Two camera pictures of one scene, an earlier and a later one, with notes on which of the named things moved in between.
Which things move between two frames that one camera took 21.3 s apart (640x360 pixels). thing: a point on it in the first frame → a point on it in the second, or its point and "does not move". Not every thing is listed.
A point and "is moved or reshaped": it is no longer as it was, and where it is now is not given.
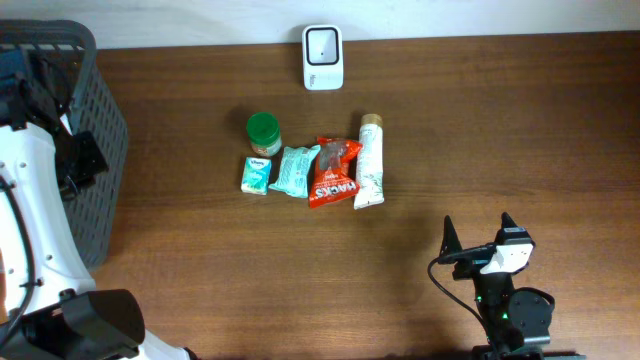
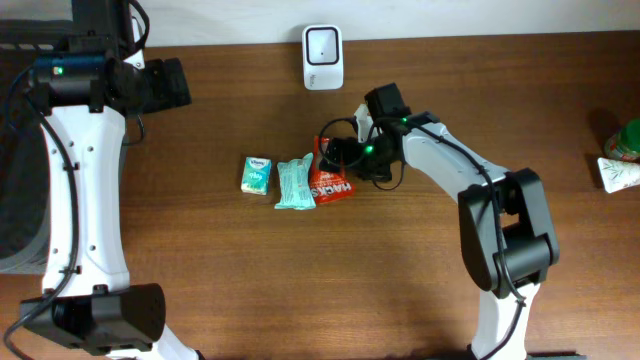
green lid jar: x=264 y=133 → x=625 y=145
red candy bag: x=335 y=175 does not move
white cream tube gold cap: x=370 y=165 is moved or reshaped
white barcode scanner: x=323 y=57 does not move
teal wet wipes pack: x=293 y=175 is moved or reshaped
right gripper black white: x=451 y=250 → x=350 y=155
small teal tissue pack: x=256 y=175 does not move
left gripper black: x=94 y=163 → x=170 y=88
